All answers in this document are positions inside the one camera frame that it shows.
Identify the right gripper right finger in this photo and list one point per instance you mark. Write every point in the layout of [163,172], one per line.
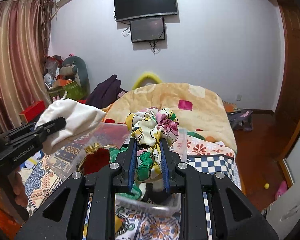
[164,164]

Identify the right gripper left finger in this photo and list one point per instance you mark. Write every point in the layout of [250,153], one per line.
[131,161]

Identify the floral fabric scrunchie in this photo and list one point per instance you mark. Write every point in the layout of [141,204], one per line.
[148,127]

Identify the white cloth drawstring bag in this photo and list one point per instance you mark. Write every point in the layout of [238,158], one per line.
[80,119]

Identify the person's left hand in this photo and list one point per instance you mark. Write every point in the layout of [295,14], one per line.
[18,188]

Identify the green fabric item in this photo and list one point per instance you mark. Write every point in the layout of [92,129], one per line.
[136,192]

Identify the red box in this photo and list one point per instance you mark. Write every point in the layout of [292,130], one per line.
[31,112]

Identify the colourful patchwork bed sheet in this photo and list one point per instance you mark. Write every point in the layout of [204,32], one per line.
[143,219]

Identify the clear plastic storage bin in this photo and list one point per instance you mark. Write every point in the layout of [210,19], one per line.
[66,160]

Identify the yellow patterned fleece blanket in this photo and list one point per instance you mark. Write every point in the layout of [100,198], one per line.
[197,109]

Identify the dark purple jacket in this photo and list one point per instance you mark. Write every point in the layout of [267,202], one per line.
[106,93]

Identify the yellow foam arch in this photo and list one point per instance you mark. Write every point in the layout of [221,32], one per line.
[145,79]

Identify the green gift bag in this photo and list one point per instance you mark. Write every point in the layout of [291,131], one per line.
[73,90]

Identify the purple bag on floor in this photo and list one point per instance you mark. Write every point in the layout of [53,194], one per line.
[241,120]

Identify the grey green plush toy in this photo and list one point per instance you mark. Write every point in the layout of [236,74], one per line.
[75,67]

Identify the striped pink brown curtain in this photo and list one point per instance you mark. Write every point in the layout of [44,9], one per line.
[24,42]

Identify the pink slipper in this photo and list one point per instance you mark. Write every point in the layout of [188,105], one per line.
[281,190]

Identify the white sliding wardrobe door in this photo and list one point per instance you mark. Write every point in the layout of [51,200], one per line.
[284,214]

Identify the brown wooden door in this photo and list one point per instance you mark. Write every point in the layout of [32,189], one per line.
[288,108]

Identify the red velvet drawstring pouch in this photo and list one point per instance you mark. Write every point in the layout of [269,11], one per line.
[96,158]

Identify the small black wall monitor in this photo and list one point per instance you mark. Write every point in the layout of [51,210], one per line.
[147,29]

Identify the large black wall television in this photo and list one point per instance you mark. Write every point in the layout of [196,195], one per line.
[130,9]

